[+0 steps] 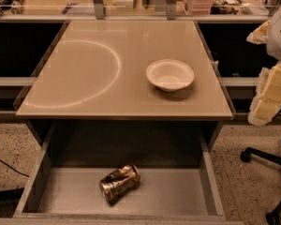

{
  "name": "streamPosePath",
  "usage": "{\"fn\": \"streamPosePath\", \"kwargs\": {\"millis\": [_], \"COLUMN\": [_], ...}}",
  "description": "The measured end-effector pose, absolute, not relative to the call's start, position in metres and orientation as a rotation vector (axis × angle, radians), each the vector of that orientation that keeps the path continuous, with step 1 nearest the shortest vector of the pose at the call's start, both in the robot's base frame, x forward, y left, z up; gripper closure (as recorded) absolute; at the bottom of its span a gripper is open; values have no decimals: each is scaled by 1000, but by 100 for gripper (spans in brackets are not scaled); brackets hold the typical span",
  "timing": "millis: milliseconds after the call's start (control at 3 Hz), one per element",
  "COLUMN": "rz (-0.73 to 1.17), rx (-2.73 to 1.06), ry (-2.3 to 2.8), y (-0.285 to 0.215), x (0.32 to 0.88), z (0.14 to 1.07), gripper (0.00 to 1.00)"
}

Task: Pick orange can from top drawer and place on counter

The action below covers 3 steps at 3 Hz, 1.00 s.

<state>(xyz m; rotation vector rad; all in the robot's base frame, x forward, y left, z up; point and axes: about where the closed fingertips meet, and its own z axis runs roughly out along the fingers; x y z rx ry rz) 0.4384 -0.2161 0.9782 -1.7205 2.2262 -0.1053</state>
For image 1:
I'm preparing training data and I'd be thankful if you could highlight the black floor cable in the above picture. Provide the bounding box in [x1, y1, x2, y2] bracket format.
[0, 143, 30, 178]

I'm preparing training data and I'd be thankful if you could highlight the left metal post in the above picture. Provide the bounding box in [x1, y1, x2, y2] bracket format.
[93, 0, 105, 20]

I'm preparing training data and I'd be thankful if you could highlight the right metal post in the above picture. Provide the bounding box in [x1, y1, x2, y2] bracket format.
[166, 0, 177, 20]

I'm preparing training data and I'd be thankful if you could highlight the crushed orange soda can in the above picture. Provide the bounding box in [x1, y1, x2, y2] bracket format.
[99, 165, 141, 203]

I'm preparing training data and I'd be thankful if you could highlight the black office chair base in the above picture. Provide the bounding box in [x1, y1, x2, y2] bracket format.
[239, 136, 281, 225]

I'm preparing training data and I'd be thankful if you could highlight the open grey top drawer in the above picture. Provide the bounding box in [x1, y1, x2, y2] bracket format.
[0, 121, 242, 225]

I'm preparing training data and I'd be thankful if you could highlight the metal post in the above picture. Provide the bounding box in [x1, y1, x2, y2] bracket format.
[166, 0, 177, 20]
[93, 0, 105, 20]

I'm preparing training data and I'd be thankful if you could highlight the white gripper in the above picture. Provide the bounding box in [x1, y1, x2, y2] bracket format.
[246, 7, 281, 126]

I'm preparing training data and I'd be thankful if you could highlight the grey cabinet with counter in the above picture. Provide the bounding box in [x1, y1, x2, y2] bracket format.
[12, 19, 237, 152]

